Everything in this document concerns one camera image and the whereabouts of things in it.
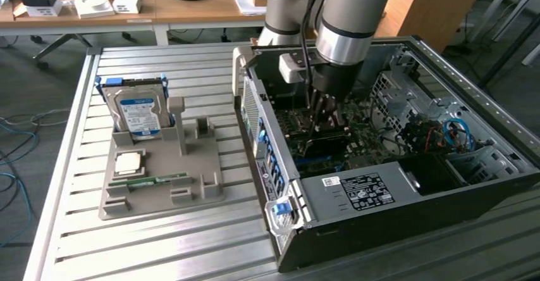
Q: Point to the green RAM stick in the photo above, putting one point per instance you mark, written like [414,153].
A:
[142,182]

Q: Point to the small white labelled box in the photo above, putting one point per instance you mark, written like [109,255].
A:
[126,7]

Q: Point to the blue case latch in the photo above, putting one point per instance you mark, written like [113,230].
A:
[281,207]

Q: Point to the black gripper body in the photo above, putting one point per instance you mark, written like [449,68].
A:
[337,80]

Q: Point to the graphics card with black fan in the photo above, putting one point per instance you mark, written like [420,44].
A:
[328,147]

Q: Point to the wooden office desk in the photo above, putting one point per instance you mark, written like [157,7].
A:
[202,12]
[62,21]

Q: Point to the CPU socket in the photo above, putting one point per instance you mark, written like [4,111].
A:
[298,119]

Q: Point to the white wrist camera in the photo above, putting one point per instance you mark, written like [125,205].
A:
[290,70]

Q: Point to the grey parts rack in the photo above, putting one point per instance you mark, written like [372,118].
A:
[168,167]

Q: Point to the grey power supply unit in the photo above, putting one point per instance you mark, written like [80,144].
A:
[328,198]

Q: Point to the hard disk in blue caddy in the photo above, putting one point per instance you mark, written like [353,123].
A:
[136,113]

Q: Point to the black open PC case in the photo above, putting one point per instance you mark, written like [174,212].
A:
[378,236]

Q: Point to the white box with tape roll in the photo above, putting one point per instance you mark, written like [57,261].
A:
[94,9]

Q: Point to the perforated metal drive cage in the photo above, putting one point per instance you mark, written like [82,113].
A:
[400,100]

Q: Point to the silver CPU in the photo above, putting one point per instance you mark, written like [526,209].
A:
[126,164]

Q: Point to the wooden cabinet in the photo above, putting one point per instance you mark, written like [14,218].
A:
[442,9]

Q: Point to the green motherboard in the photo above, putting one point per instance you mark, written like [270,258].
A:
[374,148]

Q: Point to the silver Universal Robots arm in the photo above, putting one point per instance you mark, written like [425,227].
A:
[345,18]

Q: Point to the white paper stack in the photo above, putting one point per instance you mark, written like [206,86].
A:
[248,5]

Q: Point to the grey desk leg with casters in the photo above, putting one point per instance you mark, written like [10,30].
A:
[54,46]

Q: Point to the white box with black lid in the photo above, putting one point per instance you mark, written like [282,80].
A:
[41,10]

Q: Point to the brown cardboard flap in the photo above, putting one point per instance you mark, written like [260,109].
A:
[17,9]

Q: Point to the metal disk bay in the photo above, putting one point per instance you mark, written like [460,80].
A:
[485,164]

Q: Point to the blue expansion slot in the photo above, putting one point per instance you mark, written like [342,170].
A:
[313,160]

